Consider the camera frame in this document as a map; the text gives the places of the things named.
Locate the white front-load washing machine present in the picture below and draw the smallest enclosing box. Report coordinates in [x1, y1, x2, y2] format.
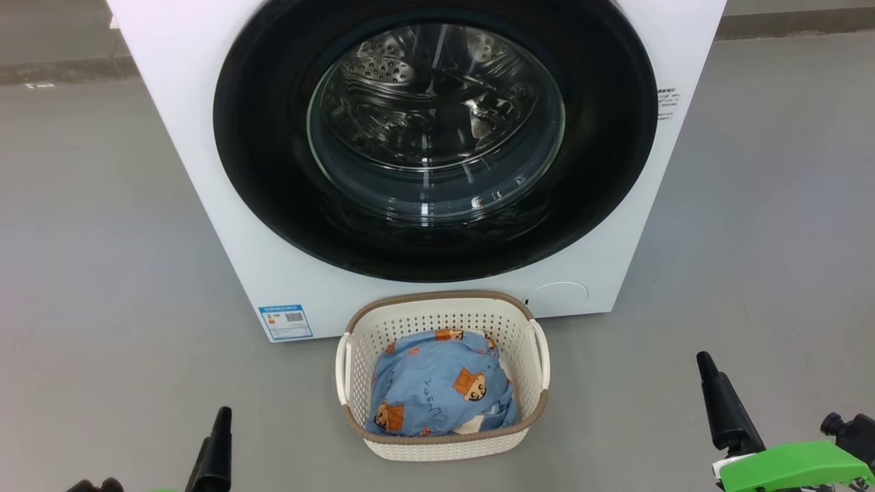
[106, 0, 727, 343]

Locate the blue energy label sticker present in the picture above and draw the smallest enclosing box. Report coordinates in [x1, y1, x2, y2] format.
[258, 304, 314, 342]

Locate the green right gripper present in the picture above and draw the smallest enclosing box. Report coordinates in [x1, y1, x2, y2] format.
[696, 351, 875, 492]

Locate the round filter cover panel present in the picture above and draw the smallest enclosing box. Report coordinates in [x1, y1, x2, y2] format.
[525, 281, 589, 319]

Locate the blue cartoon-print garment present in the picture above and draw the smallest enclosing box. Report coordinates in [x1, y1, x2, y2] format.
[364, 329, 518, 438]

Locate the beige cloth piece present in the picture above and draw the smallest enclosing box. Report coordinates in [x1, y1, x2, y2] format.
[453, 413, 494, 436]

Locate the black round glass washer door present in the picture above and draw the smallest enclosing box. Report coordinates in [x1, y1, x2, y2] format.
[213, 0, 659, 284]

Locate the cream perforated laundry basket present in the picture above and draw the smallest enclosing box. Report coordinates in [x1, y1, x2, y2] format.
[335, 290, 551, 462]

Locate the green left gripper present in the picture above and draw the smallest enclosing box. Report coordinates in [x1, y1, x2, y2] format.
[147, 407, 234, 492]

